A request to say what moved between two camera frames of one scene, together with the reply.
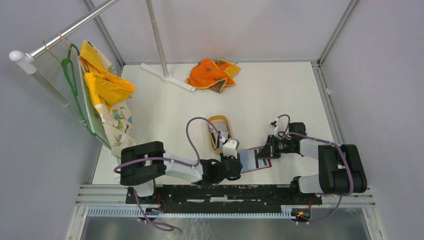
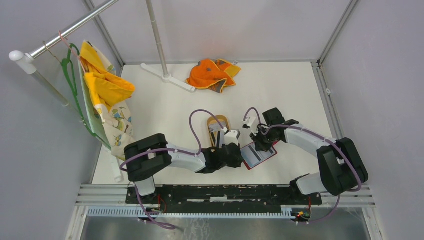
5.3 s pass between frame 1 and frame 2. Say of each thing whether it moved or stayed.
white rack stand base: stayed
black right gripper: moved
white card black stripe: moved
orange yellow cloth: stayed
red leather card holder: moved
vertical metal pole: stayed
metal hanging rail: stayed
